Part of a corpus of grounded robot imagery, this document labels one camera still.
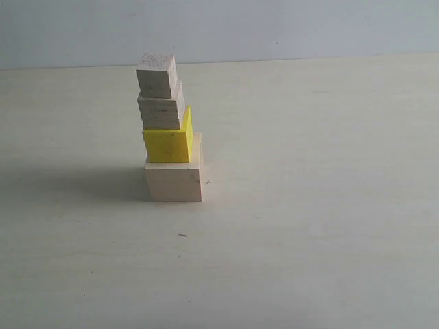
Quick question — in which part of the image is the large wooden cube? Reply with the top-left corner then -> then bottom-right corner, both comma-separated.
144,132 -> 204,202

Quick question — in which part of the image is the yellow cube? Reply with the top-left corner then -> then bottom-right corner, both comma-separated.
142,106 -> 193,163

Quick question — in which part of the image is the medium wooden cube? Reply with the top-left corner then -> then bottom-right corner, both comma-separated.
137,80 -> 185,130

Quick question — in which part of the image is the small wooden cube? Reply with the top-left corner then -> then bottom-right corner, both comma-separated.
136,53 -> 178,99

